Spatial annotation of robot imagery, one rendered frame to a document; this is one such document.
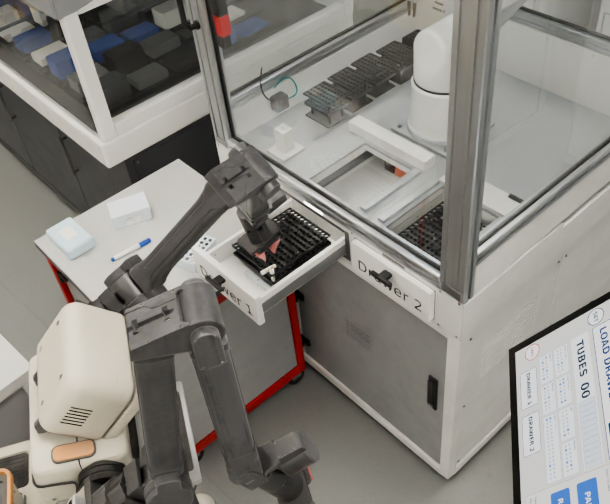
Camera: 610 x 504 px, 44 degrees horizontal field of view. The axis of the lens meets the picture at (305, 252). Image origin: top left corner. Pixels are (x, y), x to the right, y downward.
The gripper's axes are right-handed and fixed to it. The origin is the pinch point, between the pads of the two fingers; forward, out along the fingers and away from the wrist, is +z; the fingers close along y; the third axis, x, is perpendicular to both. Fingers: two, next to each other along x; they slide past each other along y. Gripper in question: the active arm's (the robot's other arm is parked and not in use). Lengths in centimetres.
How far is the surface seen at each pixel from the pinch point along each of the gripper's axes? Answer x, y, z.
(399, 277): 27.2, -20.9, 8.5
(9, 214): -196, 47, 100
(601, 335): 81, -28, -17
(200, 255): -16.7, 12.3, 2.7
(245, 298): 2.9, 12.0, 4.7
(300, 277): 5.5, -3.8, 10.4
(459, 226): 42, -29, -19
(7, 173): -229, 34, 104
